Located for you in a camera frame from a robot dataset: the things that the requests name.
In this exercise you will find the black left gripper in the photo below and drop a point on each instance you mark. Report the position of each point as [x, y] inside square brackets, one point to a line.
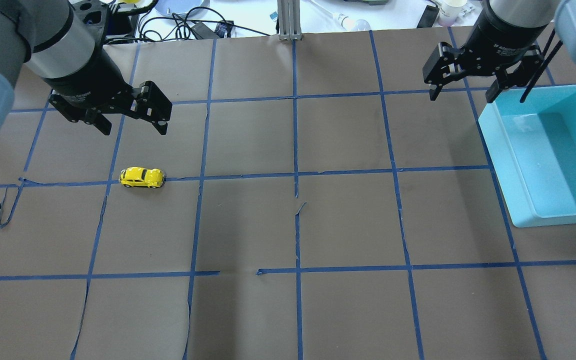
[89, 75]

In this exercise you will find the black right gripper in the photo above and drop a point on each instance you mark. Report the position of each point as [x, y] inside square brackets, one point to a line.
[502, 36]

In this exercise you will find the yellow beetle toy car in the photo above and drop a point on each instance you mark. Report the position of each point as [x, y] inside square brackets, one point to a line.
[142, 177]

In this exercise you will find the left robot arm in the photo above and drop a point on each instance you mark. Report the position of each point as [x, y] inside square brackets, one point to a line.
[62, 43]

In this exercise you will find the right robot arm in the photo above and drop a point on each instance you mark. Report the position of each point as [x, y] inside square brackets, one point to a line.
[559, 16]

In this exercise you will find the white paper cup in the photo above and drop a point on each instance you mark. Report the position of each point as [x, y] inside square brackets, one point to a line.
[449, 11]

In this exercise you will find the light blue plastic bin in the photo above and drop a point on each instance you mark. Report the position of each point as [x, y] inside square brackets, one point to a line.
[532, 146]

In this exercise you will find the blue plate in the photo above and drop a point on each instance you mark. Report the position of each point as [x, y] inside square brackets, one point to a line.
[180, 7]

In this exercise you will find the black power adapter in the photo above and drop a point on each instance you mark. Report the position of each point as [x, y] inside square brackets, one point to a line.
[201, 31]

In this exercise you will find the white light bulb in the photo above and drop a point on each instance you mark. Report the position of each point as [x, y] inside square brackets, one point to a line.
[350, 24]

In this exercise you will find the aluminium frame post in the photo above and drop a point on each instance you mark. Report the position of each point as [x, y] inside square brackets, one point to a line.
[289, 20]

